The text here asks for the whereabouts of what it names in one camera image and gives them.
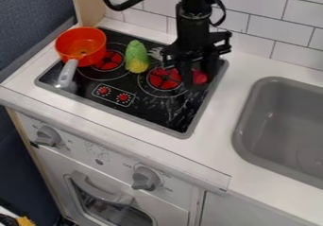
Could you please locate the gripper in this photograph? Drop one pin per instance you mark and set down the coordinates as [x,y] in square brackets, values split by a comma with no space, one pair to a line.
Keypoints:
[193,48]

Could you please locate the red fork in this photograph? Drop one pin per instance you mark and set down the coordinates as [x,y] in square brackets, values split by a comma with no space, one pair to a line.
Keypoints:
[200,77]

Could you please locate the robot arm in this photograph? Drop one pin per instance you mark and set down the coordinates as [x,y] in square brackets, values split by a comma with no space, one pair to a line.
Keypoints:
[193,6]

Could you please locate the green and yellow toy corn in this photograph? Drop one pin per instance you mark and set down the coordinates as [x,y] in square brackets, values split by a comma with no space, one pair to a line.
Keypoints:
[136,57]

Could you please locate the toy stove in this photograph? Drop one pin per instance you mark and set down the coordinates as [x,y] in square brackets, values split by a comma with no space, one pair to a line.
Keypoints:
[139,107]

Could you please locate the toy sink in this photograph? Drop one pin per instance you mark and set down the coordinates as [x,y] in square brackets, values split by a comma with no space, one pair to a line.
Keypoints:
[286,129]

